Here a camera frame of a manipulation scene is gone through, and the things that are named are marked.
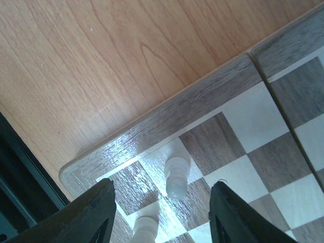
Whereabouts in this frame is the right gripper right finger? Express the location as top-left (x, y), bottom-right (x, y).
top-left (209, 181), bottom-right (295, 243)

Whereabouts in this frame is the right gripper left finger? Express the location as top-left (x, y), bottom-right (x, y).
top-left (9, 178), bottom-right (116, 242)

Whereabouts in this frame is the wooden chess board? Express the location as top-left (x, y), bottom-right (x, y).
top-left (59, 6), bottom-right (323, 242)

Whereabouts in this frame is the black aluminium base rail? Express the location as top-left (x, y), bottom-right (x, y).
top-left (1, 115), bottom-right (69, 242)

